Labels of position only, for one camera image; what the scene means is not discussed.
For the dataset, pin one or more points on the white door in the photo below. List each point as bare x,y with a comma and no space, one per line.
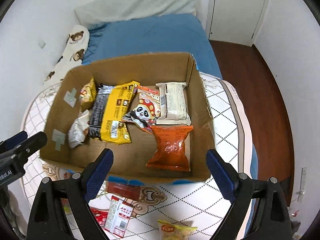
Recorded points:
235,21

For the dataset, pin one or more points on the yellow black noodle pack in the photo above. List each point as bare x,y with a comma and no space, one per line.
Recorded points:
110,106

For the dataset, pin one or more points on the blue bed sheet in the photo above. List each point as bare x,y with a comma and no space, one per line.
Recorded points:
184,33

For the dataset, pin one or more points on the red small packet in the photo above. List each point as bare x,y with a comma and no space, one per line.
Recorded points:
100,216

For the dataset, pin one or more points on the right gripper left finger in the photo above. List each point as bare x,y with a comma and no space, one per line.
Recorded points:
48,219

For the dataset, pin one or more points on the brown cardboard box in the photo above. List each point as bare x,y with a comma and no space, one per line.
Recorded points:
129,160

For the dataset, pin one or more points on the clear white small packet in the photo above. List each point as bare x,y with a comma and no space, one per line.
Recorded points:
79,130

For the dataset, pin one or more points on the yellow egg snack bag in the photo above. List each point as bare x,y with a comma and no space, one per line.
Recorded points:
170,231

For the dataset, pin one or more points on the dark red packet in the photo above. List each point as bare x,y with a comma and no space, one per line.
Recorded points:
123,190

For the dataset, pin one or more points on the white beige wrapped cake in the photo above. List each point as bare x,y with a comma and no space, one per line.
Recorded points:
172,103

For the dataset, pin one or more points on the bear print bolster pillow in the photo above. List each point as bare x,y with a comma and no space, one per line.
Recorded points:
72,56

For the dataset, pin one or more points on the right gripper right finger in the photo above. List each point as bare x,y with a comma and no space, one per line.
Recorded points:
271,218

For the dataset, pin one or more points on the orange panda snack bag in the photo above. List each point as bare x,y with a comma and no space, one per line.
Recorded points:
147,111

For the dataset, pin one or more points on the red white spicy snack packet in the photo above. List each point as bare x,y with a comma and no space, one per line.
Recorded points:
118,216

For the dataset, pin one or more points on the yellow panda snack bag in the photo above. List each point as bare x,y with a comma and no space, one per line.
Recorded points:
88,94

